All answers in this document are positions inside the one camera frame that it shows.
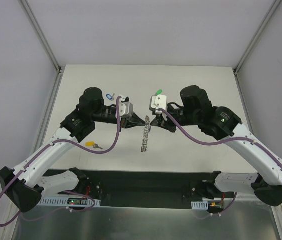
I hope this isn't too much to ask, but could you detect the metal disc keyring holder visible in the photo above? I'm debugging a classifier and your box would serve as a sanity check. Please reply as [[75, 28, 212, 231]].
[[141, 116, 151, 153]]

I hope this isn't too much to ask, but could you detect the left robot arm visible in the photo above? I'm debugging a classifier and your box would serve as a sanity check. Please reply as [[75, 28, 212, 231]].
[[0, 87, 145, 213]]

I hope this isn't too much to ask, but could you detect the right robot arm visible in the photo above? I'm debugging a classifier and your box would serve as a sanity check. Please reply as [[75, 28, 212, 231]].
[[149, 85, 282, 207]]

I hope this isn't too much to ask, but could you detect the key with blue outlined tag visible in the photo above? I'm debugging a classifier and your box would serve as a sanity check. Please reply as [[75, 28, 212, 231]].
[[105, 93, 115, 101]]

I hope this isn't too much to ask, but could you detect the key with green tag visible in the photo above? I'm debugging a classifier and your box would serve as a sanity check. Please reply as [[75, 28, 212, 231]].
[[156, 89, 162, 96]]

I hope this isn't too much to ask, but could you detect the key with yellow tag lower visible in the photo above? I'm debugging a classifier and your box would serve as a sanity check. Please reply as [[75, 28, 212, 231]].
[[85, 141, 103, 150]]

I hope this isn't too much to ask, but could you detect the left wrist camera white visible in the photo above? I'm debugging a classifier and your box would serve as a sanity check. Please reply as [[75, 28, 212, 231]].
[[118, 95, 133, 119]]

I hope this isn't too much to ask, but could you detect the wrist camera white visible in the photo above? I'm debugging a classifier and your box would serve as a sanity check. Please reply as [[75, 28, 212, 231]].
[[118, 95, 133, 119], [149, 94, 167, 115]]

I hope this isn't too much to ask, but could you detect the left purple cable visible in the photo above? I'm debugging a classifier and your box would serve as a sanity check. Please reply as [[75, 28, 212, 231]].
[[0, 97, 125, 228]]

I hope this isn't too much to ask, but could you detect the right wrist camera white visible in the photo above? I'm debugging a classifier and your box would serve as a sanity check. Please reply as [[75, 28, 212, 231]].
[[149, 94, 167, 115]]

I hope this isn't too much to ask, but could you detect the left aluminium frame post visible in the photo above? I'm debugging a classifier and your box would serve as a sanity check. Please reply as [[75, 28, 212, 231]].
[[18, 0, 62, 73]]

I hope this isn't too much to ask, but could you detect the aluminium frame post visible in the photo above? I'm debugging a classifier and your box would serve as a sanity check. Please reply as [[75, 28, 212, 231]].
[[18, 0, 62, 73], [233, 0, 282, 76]]

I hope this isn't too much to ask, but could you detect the right aluminium frame post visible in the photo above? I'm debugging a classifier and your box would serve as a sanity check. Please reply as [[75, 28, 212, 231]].
[[233, 0, 282, 76]]

